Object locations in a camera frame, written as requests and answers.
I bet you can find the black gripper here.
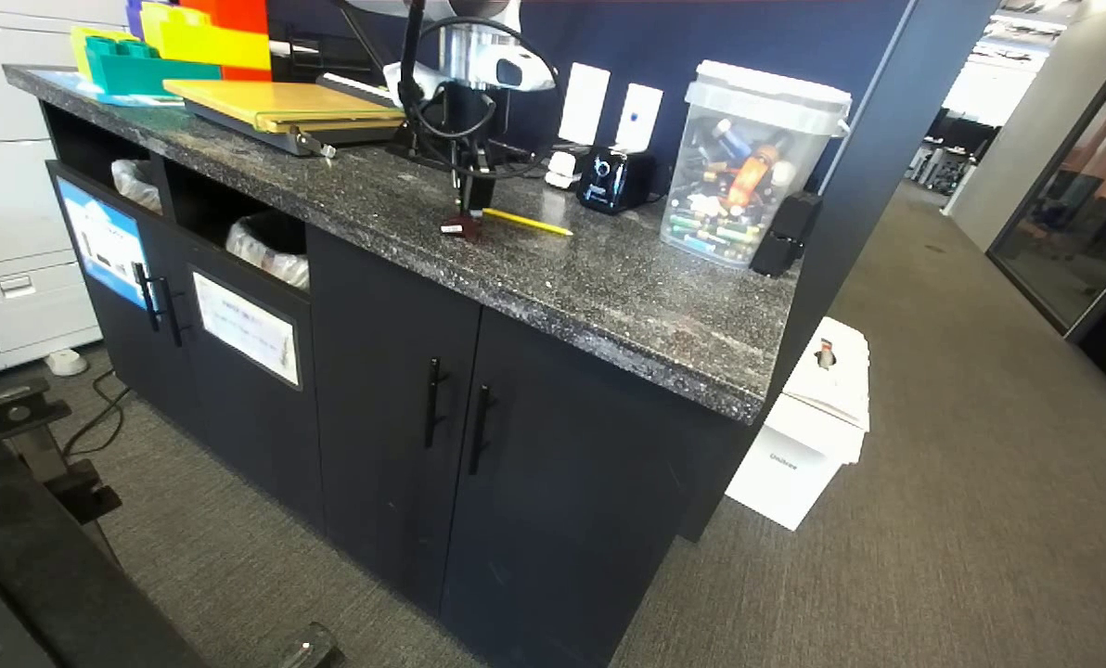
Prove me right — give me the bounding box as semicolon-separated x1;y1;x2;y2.
425;80;507;218

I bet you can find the small dark red object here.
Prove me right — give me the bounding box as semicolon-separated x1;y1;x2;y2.
437;213;489;242

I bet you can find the yellow pencil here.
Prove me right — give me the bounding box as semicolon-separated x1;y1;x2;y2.
479;203;574;242

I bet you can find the small white holder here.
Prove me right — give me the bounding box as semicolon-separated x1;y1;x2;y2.
543;146;581;192

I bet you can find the white upright card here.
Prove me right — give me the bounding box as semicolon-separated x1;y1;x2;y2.
607;80;669;159
553;59;611;154

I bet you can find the yellow flat board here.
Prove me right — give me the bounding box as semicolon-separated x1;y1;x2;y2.
161;73;408;142

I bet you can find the white bin bag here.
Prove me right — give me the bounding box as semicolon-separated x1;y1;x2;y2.
221;213;312;292
106;156;167;216

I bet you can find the white paper label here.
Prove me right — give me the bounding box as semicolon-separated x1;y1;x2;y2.
190;270;305;390

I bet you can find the clear plastic tub with toys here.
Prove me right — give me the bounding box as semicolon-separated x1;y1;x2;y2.
657;56;857;266

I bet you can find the red orange toy block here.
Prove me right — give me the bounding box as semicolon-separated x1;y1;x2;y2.
177;0;272;36

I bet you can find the yellow toy block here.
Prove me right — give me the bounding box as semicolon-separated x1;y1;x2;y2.
142;0;274;73

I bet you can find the black rectangular device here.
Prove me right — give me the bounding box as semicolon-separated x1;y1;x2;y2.
748;190;825;280

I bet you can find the black cabinet with granite top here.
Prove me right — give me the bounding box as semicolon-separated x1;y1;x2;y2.
0;59;826;668

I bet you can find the green toy block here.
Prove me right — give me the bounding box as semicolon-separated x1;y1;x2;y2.
81;29;227;104

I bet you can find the blue paper label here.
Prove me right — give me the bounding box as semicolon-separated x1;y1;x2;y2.
52;175;161;311

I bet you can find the white cardboard box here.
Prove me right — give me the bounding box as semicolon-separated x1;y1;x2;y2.
719;311;877;535

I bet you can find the white filing cabinet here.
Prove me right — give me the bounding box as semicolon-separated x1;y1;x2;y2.
0;0;104;383

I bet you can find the glass office door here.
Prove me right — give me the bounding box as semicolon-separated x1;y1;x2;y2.
982;59;1106;401

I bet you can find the black cabinet door handle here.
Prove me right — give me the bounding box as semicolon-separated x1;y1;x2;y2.
463;383;502;479
419;354;456;453

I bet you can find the black bin door handle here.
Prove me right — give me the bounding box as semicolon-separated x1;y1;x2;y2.
157;274;190;349
129;260;162;333

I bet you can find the black floor cable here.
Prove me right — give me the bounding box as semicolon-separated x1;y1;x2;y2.
58;367;137;466

